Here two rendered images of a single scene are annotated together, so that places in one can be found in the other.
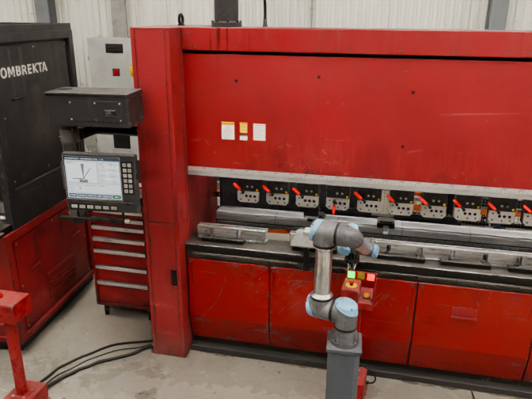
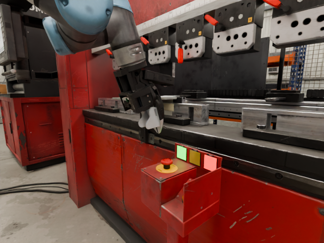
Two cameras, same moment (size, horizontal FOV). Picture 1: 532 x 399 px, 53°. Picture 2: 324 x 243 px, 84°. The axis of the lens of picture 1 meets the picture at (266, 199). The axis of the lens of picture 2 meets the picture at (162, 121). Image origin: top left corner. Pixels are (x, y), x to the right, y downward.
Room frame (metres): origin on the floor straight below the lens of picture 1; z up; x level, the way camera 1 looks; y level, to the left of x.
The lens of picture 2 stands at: (2.48, -0.84, 1.03)
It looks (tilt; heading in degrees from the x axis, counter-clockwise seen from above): 10 degrees down; 34
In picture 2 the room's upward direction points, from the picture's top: straight up
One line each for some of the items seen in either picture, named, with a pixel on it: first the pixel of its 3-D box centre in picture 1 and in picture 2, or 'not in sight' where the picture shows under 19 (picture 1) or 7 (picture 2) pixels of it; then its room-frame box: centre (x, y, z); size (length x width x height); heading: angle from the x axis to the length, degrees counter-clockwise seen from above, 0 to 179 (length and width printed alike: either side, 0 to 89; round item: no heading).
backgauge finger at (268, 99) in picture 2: (385, 226); (279, 96); (3.37, -0.82, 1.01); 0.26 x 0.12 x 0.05; 168
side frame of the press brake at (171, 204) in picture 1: (183, 190); (109, 78); (3.70, 0.61, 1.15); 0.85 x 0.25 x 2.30; 168
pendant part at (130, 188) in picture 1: (104, 180); (8, 40); (3.05, 0.98, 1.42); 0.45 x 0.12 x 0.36; 82
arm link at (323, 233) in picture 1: (323, 270); not in sight; (2.42, -0.30, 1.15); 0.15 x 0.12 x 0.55; 63
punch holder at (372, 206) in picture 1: (369, 198); (237, 29); (3.23, -0.67, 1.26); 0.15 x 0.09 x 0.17; 78
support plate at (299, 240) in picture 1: (307, 238); (145, 98); (3.17, -0.27, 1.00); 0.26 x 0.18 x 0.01; 168
